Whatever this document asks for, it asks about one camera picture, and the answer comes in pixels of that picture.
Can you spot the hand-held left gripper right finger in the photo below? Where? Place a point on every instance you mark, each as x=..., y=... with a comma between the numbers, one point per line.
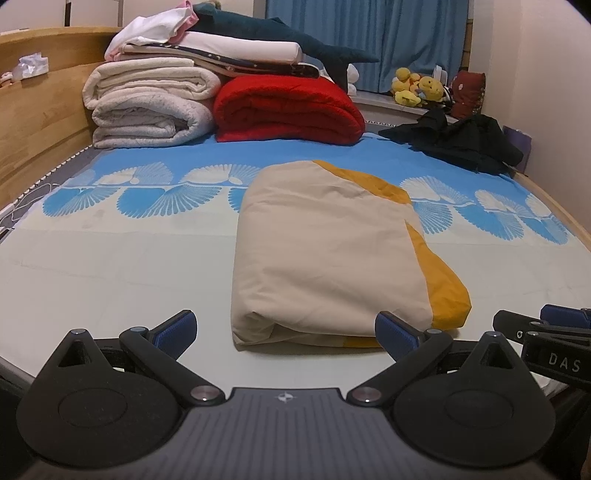
x=396, y=330

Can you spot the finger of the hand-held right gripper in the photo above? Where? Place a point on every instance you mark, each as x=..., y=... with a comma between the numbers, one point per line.
x=570, y=317
x=512, y=325

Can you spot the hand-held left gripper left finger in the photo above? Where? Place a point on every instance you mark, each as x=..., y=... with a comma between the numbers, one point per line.
x=178, y=328

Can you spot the beige and mustard hooded jacket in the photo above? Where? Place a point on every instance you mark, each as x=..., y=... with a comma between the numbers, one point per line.
x=323, y=258

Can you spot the blue patterned bed sheet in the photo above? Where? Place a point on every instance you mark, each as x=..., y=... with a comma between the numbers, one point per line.
x=115, y=258

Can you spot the purple paper bag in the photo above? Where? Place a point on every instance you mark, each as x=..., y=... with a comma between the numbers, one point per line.
x=521, y=143

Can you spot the black clothing pile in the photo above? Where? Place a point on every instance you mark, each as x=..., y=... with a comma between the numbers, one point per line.
x=461, y=141

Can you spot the grey-white folded blanket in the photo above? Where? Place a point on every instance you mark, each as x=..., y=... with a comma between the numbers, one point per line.
x=143, y=122

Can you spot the white window sill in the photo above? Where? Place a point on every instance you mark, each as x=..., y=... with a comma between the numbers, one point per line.
x=383, y=104

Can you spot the dark red dotted bag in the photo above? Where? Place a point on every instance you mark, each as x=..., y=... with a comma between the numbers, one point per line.
x=468, y=94

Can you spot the yellow plush toy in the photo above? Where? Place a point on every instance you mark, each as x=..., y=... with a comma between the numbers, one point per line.
x=433, y=88
x=405, y=87

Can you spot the wooden headboard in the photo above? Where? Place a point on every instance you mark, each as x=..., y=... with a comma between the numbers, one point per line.
x=41, y=124

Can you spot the red folded blanket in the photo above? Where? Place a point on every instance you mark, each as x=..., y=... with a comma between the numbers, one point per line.
x=286, y=108

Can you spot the white plush toy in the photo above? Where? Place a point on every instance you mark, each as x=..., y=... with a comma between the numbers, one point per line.
x=352, y=78

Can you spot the white plastic container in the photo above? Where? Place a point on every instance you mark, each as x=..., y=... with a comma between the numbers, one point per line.
x=439, y=74

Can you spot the dotted dark-edged folded mat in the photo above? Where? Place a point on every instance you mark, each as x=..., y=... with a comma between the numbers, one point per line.
x=277, y=69

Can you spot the white folded pillow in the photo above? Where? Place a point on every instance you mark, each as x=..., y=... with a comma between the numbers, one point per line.
x=240, y=48

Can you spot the white and pink garment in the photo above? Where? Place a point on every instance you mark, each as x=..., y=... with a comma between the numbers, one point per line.
x=147, y=27

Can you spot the blue curtain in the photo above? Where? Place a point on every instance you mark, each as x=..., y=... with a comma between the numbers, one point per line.
x=369, y=27

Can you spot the small figurine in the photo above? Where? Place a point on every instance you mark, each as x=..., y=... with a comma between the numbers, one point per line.
x=5, y=78

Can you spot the dark teal shark plush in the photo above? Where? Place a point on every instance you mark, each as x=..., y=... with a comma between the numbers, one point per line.
x=258, y=27

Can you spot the white wardrobe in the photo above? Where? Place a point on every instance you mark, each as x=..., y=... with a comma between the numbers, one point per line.
x=37, y=14

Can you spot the wooden bed side rail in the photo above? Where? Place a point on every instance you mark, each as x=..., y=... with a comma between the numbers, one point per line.
x=558, y=207

